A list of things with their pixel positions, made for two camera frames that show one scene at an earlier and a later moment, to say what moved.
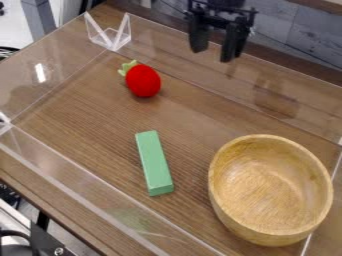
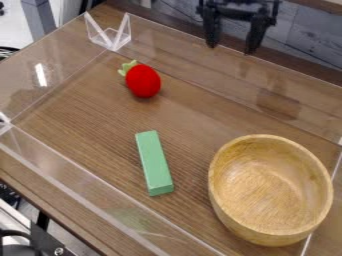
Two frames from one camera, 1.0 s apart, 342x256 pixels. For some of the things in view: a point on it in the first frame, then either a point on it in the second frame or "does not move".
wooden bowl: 270,189 does not move
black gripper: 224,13 → 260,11
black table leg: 43,220 does not move
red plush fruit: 142,78 does not move
